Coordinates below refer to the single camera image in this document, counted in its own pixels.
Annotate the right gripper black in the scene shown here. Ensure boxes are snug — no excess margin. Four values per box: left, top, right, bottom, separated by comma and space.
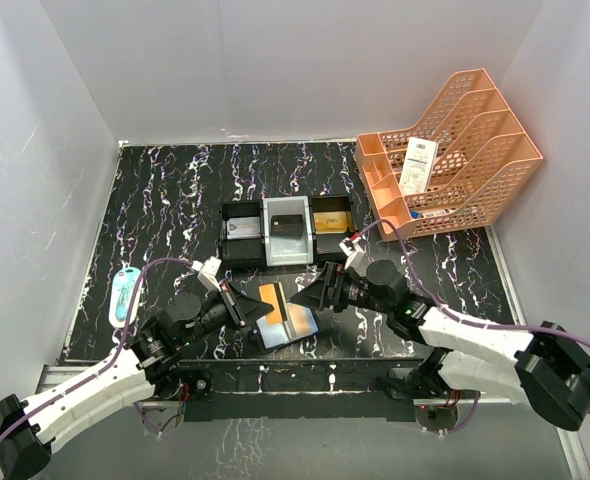
291, 262, 392, 315

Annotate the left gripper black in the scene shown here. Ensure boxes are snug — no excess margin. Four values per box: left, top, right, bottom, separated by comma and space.
178, 280, 274, 347

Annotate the gold credit card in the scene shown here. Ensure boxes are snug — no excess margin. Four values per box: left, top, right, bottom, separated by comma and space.
313, 211, 349, 234
259, 282, 288, 326
286, 303, 318, 341

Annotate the black card holder wallet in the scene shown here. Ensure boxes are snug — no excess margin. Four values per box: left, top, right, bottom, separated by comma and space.
252, 310, 319, 353

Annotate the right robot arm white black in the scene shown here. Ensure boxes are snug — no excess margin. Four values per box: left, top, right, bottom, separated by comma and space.
291, 260, 590, 431

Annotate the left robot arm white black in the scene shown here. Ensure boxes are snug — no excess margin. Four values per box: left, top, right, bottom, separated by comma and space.
0, 284, 273, 479

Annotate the gold credit card in bin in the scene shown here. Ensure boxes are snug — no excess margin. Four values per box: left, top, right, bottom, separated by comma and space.
313, 211, 349, 234

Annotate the black credit card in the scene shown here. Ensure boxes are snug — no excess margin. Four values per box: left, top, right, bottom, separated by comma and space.
270, 214, 305, 238

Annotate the silver credit card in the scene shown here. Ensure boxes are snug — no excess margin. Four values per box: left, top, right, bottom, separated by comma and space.
226, 216, 261, 240

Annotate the black right bin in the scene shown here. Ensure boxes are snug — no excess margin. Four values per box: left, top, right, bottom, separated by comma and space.
309, 195, 356, 265

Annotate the black bin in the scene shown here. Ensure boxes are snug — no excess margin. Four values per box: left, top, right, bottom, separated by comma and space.
309, 195, 356, 265
218, 200, 267, 270

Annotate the white middle bin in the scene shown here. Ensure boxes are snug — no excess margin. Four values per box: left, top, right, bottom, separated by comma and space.
262, 196, 314, 267

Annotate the black left bin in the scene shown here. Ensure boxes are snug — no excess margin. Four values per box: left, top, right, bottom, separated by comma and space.
218, 200, 267, 270

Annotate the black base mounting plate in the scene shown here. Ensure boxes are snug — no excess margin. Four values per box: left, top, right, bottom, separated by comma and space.
174, 357, 481, 425

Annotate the small label box in organizer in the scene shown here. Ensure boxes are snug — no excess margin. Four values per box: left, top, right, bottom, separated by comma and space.
409, 208, 456, 222

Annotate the blue white packaged item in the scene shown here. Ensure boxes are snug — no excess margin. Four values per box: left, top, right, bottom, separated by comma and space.
108, 266, 141, 329

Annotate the white paper receipt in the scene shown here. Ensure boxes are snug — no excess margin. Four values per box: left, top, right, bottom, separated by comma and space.
399, 137, 438, 196

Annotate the orange plastic desk organizer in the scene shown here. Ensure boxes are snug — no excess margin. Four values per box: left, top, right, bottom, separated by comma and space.
355, 68, 543, 242

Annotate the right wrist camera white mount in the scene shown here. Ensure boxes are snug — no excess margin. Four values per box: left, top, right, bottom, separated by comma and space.
339, 233, 366, 270

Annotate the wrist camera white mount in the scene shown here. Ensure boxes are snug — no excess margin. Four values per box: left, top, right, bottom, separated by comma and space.
191, 256, 222, 291
339, 233, 366, 270

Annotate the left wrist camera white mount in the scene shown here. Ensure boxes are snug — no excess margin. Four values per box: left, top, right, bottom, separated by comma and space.
191, 256, 222, 291

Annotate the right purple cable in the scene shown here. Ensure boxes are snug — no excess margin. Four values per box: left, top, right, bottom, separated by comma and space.
357, 219, 590, 434

